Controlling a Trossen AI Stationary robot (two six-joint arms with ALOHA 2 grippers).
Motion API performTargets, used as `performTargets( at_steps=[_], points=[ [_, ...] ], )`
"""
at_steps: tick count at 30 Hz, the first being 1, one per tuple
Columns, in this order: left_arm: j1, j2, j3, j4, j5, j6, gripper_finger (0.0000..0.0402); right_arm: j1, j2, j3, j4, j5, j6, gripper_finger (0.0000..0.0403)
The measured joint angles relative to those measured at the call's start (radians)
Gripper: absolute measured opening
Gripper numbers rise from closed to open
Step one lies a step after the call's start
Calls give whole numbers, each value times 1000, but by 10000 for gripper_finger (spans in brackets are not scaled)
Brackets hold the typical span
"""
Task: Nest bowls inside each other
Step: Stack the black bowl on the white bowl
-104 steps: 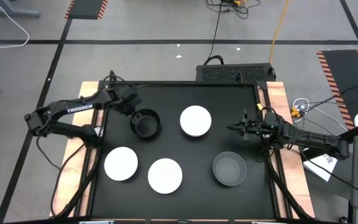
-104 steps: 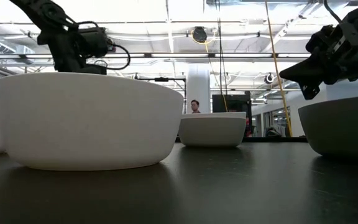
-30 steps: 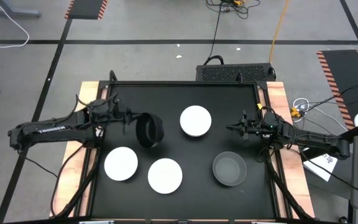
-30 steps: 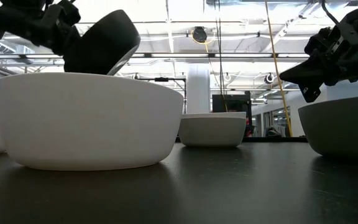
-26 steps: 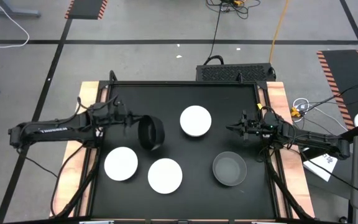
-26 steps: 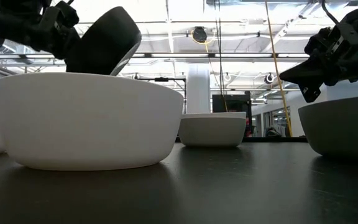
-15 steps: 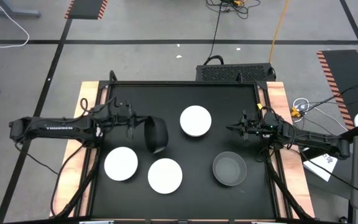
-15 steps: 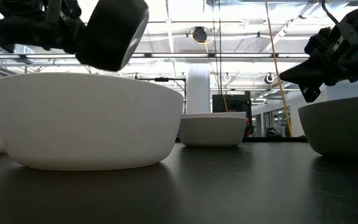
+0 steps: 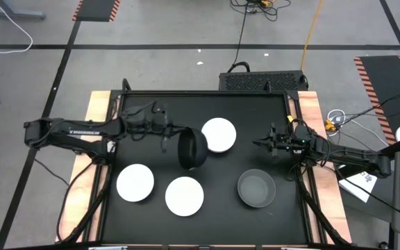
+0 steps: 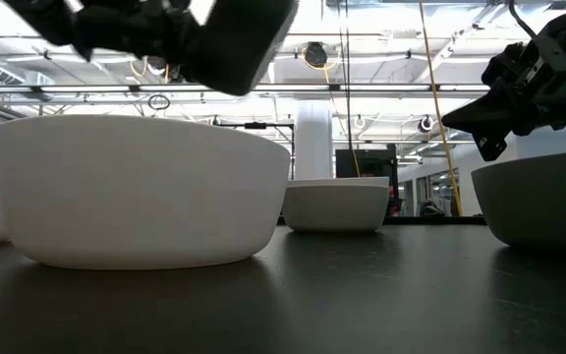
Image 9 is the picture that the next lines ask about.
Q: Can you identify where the black power cable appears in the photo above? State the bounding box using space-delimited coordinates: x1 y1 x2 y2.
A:
226 5 253 74

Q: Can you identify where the thin black looped cable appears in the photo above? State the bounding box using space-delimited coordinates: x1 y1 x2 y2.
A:
56 161 95 242

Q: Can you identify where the white paper sheet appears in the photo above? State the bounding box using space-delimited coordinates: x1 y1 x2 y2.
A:
337 171 378 203

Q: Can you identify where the black hazard-striped floor mat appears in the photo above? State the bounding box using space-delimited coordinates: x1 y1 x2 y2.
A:
353 55 400 146
72 0 122 23

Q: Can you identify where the black bowl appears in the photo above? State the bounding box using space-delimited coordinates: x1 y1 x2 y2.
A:
177 126 209 172

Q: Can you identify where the dark grey bowl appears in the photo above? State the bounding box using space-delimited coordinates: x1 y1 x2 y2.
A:
237 168 277 209

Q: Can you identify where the white coiled cable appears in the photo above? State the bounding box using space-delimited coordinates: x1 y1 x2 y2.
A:
326 108 347 126

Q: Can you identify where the black table mat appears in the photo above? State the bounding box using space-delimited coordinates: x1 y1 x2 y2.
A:
101 94 308 244

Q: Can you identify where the grey table foot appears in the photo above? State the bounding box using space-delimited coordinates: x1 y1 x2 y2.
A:
0 0 46 20

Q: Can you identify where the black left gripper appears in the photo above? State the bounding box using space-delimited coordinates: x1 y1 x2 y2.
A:
143 103 191 154

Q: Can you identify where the black desk cable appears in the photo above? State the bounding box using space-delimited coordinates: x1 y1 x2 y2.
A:
337 168 400 226

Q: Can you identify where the long black cable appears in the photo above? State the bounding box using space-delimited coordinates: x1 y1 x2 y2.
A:
337 90 400 125

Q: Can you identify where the black table frame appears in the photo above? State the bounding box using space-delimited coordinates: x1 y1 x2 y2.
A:
94 78 315 247

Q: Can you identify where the thin black floor cable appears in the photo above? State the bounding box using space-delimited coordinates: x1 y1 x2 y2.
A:
33 158 69 187

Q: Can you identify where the white floor cable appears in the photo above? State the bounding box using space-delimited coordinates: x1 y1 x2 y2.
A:
0 0 34 55

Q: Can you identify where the black computer case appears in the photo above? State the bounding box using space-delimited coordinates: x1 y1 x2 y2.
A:
219 70 309 92

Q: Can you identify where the white plate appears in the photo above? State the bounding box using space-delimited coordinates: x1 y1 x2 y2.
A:
165 176 205 217
201 117 238 153

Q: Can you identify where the tangled black cable bundle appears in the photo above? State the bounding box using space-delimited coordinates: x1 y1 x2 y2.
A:
230 0 292 22

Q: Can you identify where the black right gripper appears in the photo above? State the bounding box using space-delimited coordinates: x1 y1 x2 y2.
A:
253 122 299 158

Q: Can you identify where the yellow cable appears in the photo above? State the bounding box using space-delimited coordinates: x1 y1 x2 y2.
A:
300 0 325 72

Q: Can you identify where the black sleeved cable bundle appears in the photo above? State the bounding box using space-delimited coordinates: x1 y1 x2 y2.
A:
60 162 115 244
294 162 349 247

